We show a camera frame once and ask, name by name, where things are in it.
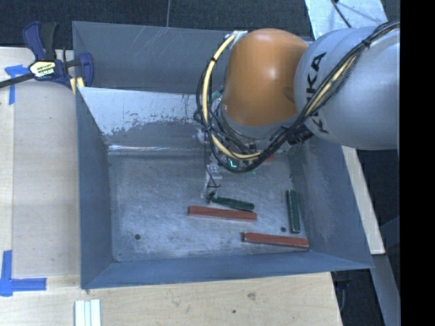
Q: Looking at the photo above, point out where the red-brown flat block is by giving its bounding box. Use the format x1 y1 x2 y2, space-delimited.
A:
241 232 311 250
187 205 258 223

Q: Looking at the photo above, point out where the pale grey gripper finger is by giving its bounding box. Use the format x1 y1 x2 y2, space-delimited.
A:
211 165 224 189
204 168 215 204

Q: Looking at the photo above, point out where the dark green flat block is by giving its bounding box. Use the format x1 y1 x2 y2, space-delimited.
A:
285 189 302 235
210 196 256 213

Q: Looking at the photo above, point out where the black cylinder on white bracket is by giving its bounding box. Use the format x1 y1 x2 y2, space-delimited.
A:
287 126 315 146

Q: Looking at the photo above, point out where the grey metal bin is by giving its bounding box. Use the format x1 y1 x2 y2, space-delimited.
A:
71 20 375 290

